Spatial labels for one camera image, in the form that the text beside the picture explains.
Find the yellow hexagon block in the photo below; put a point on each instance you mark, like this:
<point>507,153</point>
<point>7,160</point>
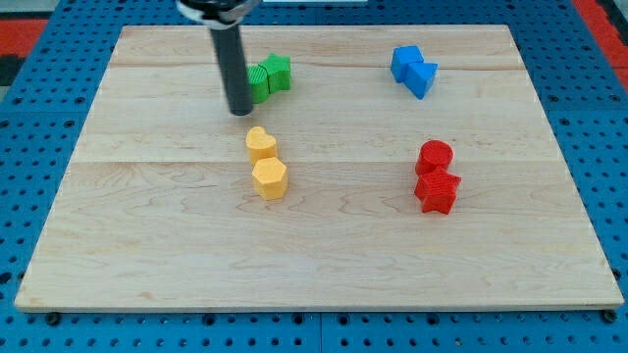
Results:
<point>270,178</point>

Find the red cylinder block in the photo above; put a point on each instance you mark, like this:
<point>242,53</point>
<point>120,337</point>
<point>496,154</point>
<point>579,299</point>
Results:
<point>432,154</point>

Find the blue triangle block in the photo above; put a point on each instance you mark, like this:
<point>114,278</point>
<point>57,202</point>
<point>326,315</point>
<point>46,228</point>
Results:
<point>420,78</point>

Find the green star block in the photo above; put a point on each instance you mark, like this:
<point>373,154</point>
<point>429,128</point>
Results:
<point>278,70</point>

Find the blue cube block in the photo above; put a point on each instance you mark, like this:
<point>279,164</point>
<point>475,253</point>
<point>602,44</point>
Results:
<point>402,57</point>

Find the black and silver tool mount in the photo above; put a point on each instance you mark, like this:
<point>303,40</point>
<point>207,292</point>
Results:
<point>216,14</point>

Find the light wooden board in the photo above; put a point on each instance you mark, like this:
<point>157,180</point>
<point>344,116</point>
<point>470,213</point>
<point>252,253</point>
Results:
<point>157,212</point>

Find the red star block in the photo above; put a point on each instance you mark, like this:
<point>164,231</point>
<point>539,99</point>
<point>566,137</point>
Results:
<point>437,190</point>

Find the green half-round block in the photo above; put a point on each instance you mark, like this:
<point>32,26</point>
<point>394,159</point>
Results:
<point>259,84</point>

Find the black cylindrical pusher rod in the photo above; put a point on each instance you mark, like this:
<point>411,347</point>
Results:
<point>231,61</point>

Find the yellow heart block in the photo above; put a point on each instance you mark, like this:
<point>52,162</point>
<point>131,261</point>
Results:
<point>260,144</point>

